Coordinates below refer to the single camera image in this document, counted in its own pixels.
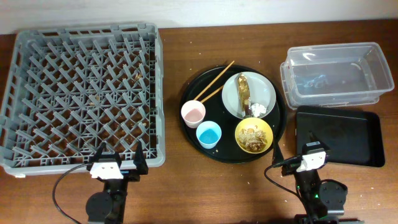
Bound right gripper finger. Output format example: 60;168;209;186
272;135;284;165
308;131;330;152

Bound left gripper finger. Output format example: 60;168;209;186
86;142;106;170
133;141;149;175

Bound yellow bowl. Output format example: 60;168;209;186
234;118;274;154

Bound white tissue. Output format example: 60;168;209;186
251;103;267;118

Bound grey plate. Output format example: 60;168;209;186
221;72;276;119

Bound pink cup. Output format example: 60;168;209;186
180;100;206;128

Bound blue cup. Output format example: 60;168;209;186
196;121;222;149

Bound wooden chopstick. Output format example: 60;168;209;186
193;60;235;100
200;85;224;103

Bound food scraps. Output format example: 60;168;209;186
238;126;267;152

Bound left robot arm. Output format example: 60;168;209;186
86;142;149;224

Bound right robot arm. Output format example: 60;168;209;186
264;132;363;223

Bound grey dishwasher rack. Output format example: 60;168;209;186
1;23;165;178

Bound black rectangular tray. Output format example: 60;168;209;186
296;106;385;167

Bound clear plastic bin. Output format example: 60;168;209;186
280;42;395;110

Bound round black tray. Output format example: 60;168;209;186
179;66;287;164

